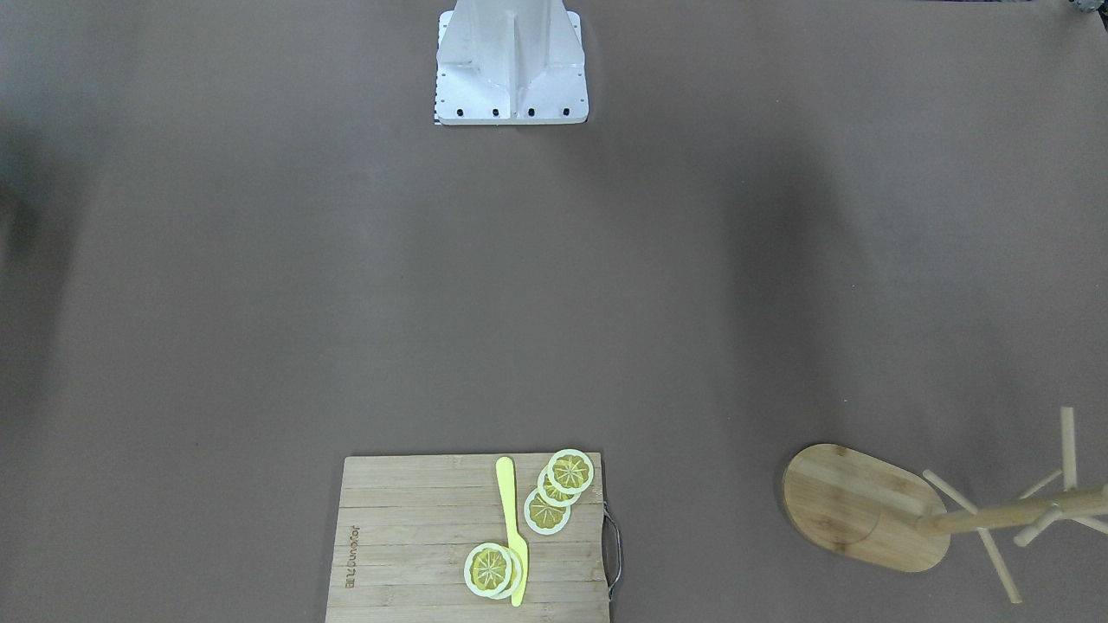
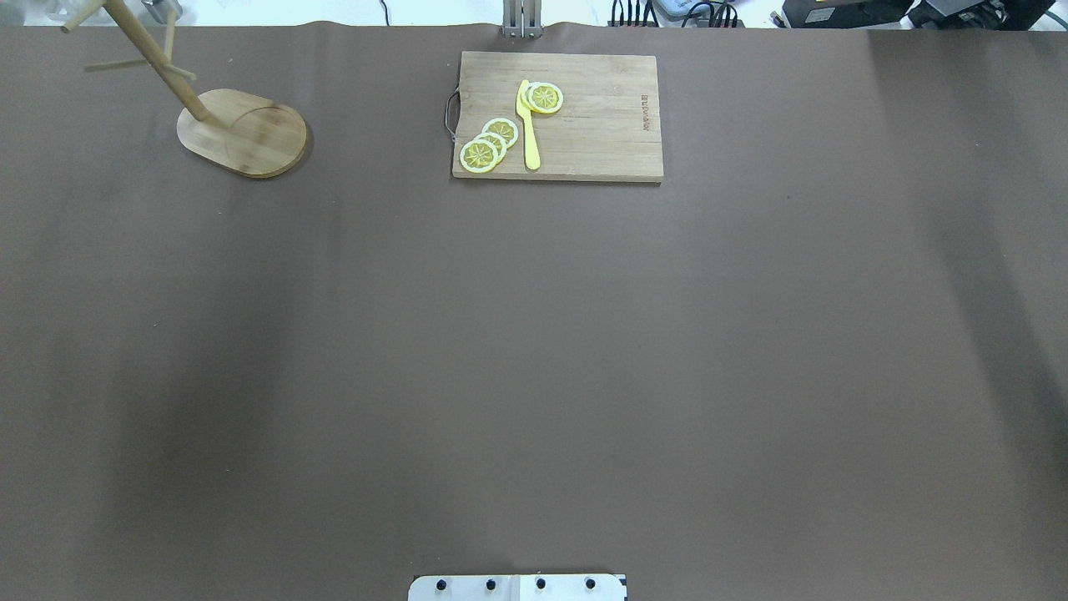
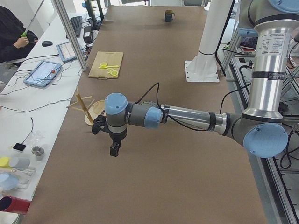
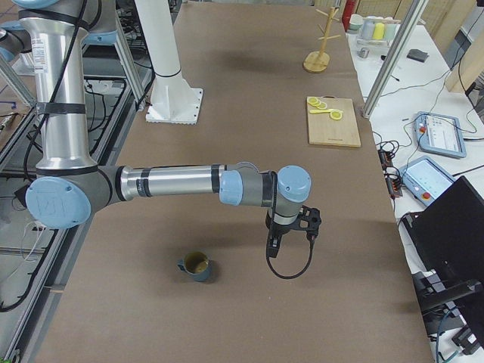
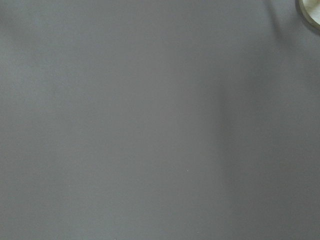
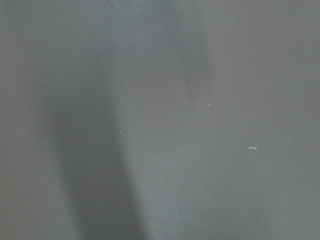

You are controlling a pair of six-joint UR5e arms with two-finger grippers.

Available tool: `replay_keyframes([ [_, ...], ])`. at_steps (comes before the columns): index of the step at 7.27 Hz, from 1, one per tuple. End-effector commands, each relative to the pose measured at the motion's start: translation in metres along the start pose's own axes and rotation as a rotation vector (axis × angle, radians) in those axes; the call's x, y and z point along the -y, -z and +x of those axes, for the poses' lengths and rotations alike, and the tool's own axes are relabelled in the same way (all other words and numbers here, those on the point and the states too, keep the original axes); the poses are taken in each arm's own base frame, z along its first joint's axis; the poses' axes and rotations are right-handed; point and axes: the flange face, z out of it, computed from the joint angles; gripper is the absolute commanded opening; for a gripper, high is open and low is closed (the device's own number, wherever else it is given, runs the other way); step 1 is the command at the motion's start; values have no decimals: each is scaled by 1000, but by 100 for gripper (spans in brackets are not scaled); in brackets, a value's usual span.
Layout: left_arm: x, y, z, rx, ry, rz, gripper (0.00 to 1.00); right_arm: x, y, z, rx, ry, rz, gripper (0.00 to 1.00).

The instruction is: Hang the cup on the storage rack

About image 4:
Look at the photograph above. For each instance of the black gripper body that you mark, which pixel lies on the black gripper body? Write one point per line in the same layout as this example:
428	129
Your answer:
278	230

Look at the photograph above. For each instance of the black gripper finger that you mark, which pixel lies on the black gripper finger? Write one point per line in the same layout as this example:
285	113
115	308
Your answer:
277	245
270	250

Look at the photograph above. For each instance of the blue cup yellow inside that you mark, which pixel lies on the blue cup yellow inside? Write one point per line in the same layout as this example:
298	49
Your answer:
197	265

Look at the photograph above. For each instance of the wooden cup storage rack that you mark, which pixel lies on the wooden cup storage rack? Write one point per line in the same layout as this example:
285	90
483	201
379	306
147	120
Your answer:
317	61

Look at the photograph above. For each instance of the yellow cup on tray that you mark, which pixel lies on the yellow cup on tray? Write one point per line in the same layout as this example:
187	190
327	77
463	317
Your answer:
379	30

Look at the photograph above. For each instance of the grey cup on tray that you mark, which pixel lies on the grey cup on tray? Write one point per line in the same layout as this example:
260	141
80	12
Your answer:
368	29

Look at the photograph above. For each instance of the light blue cup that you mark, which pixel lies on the light blue cup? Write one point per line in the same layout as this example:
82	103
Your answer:
355	23

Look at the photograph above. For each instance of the bamboo cutting board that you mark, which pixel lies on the bamboo cutting board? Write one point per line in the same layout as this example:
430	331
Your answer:
323	130

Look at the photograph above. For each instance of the lemon slice single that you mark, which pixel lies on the lemon slice single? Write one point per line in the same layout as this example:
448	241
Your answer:
336	114

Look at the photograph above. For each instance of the yellow toy knife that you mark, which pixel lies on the yellow toy knife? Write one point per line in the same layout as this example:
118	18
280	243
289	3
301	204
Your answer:
314	111

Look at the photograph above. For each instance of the lemon slice stack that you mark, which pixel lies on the lemon slice stack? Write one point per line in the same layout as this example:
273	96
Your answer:
317	103

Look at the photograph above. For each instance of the blue teach pendant near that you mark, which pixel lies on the blue teach pendant near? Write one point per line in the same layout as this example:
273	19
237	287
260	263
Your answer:
425	179

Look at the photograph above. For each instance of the blue teach pendant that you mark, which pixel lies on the blue teach pendant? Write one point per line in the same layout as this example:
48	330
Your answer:
425	179
439	134

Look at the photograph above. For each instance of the black monitor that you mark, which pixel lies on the black monitor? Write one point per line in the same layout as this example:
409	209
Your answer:
448	237

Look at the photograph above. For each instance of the blue teach pendant far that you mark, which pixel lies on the blue teach pendant far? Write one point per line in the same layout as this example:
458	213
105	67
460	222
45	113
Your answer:
439	134

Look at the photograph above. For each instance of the small metal cylinder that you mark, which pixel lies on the small metal cylinder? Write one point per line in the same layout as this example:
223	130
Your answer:
363	52

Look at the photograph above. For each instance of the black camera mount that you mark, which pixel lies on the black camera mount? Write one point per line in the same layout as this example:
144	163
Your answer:
309	219

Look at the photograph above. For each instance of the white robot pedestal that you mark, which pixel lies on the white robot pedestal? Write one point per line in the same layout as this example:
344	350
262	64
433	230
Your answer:
172	100

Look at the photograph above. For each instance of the aluminium frame post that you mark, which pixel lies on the aluminium frame post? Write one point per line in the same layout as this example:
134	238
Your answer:
395	51

